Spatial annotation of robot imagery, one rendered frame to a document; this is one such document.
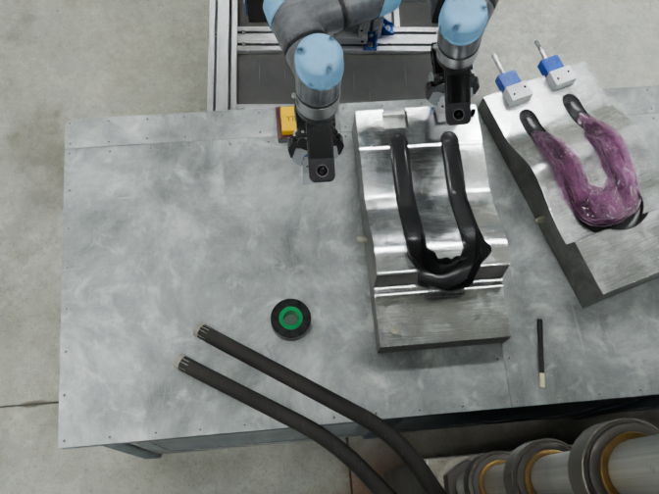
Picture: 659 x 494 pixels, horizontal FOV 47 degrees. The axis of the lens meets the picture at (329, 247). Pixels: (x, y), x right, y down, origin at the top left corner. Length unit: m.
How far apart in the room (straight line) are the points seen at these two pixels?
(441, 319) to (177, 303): 0.53
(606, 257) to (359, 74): 1.17
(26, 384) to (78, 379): 0.89
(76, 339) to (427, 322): 0.69
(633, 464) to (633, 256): 0.89
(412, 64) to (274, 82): 0.45
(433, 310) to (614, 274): 0.36
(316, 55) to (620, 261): 0.75
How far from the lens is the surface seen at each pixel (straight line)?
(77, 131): 1.75
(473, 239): 1.51
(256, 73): 2.46
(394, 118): 1.64
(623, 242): 1.61
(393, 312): 1.49
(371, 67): 2.48
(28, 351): 2.47
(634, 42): 3.05
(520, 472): 1.05
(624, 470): 0.78
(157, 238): 1.61
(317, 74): 1.17
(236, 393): 1.46
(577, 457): 0.83
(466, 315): 1.52
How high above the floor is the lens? 2.29
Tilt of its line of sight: 71 degrees down
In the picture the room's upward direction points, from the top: 9 degrees clockwise
